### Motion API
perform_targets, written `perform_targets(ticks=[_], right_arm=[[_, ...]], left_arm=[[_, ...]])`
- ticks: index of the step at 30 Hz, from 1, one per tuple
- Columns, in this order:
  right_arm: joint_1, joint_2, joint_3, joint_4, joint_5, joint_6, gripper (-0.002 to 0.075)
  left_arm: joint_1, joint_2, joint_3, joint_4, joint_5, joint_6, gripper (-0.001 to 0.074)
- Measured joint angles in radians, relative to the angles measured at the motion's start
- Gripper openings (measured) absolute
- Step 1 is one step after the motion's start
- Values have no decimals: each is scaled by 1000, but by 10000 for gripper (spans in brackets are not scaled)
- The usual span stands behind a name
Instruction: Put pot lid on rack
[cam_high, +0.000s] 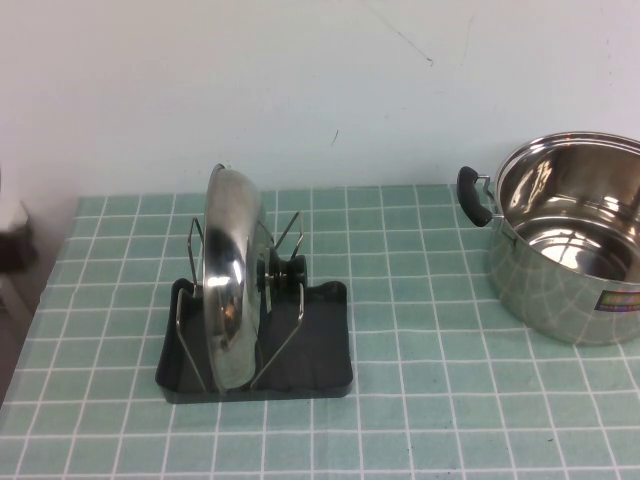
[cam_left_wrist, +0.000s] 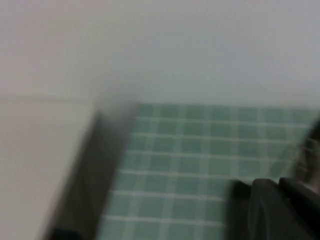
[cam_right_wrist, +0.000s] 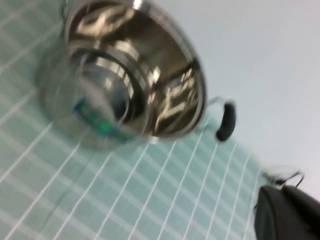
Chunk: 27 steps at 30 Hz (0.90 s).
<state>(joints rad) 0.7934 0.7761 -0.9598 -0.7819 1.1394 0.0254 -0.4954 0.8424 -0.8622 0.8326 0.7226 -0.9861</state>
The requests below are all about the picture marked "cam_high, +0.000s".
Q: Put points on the stainless steel pot lid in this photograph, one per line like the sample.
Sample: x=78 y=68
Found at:
x=225 y=280

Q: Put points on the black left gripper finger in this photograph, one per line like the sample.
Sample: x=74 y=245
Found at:
x=17 y=247

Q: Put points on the green checked tablecloth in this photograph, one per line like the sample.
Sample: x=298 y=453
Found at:
x=425 y=390

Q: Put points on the white grey cabinet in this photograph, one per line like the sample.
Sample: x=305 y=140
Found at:
x=15 y=320

